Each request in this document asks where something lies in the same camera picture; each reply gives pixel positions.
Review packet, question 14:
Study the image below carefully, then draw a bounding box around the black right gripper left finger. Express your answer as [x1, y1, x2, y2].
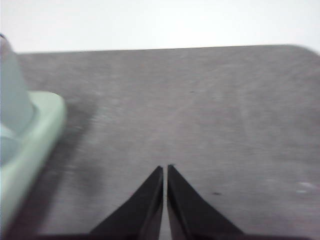
[88, 165, 164, 240]

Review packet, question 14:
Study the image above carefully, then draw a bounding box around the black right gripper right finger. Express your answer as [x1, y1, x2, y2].
[166, 164, 251, 240]

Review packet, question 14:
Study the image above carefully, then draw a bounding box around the mint green pot with handle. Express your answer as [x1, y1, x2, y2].
[0, 34, 35, 137]

